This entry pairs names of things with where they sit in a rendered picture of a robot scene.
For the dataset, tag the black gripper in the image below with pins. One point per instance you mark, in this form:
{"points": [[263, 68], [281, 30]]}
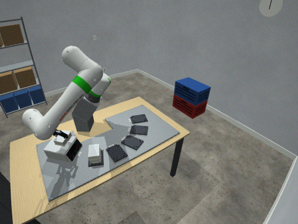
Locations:
{"points": [[60, 133]]}

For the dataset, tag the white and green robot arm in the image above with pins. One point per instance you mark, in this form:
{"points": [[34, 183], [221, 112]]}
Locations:
{"points": [[91, 82]]}

